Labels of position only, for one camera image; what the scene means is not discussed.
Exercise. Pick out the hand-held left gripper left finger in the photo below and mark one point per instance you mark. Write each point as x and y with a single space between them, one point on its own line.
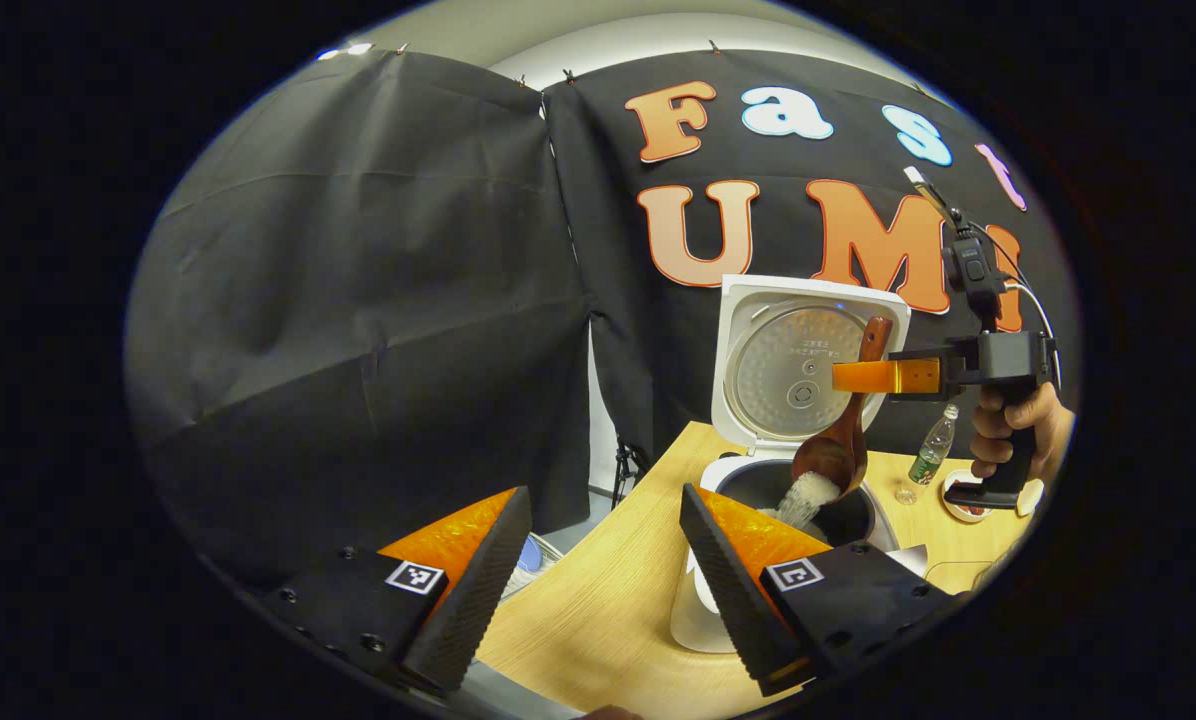
478 590

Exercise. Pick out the white rice cooker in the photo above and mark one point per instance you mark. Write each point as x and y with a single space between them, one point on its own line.
758 330

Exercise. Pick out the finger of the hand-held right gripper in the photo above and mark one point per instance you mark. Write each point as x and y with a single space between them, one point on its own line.
868 376

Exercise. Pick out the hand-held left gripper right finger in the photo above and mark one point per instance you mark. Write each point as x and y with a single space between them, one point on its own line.
733 590

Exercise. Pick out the ceiling light panel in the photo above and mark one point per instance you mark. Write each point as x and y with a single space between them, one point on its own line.
348 49

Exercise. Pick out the black tripod stand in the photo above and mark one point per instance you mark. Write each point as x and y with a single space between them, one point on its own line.
626 470

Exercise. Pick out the white basket with blue item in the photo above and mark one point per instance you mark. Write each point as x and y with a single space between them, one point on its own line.
530 555

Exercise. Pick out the clear plastic water bottle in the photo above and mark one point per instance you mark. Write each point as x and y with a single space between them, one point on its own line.
928 460

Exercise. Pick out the white rice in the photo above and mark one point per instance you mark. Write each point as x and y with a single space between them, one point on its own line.
806 497

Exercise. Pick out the black backdrop cloth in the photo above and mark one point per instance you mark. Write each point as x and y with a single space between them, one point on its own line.
358 300

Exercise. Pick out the brown wooden spoon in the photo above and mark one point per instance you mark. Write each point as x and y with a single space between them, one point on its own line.
833 455

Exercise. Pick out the white round plate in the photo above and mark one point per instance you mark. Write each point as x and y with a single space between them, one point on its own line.
1033 495

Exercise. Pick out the red meat slice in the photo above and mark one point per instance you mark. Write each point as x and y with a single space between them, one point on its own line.
968 511

